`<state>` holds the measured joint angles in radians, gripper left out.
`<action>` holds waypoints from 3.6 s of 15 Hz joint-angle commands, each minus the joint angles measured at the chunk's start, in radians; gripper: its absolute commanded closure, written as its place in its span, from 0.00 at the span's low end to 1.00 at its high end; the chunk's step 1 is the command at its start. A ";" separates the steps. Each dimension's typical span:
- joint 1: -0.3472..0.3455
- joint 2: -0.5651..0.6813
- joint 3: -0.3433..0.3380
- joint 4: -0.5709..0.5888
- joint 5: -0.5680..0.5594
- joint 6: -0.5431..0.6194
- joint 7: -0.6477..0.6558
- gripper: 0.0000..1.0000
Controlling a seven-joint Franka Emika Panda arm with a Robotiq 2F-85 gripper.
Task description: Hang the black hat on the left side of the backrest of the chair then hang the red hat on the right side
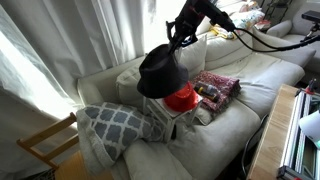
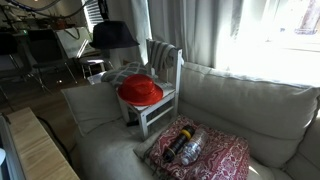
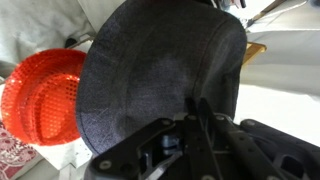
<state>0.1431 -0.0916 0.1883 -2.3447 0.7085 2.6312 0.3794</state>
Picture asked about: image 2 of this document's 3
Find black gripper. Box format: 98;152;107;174
97;0;110;23

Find black fedora hat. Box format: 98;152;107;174
88;20;141;51

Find red sequin hat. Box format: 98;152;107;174
117;73;165;107

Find black office chair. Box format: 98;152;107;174
0;31;52;95
27;28;78;85

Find white window blinds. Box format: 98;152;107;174
81;0;105;33

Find white tote bag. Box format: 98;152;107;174
55;26;98;60

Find round white stool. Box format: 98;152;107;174
78;55;108;80

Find grey white patterned pillow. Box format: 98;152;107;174
100;61;155;89

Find grey striped towel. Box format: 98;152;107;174
146;38;178;73

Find large beige sofa cushion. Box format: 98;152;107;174
61;81;123;137

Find white curtain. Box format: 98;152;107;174
107;0;320;86

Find light wooden table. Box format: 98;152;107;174
5;106;81;180

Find clear plastic water bottle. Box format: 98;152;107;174
180;127;210;167

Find beige fabric sofa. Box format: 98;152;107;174
61;61;320;180

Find red patterned cloth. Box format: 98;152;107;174
147;114;251;180

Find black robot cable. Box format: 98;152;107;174
0;0;98;20

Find black floor cable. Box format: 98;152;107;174
35;115;73;165

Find aluminium frame rails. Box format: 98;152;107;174
0;114;27;180

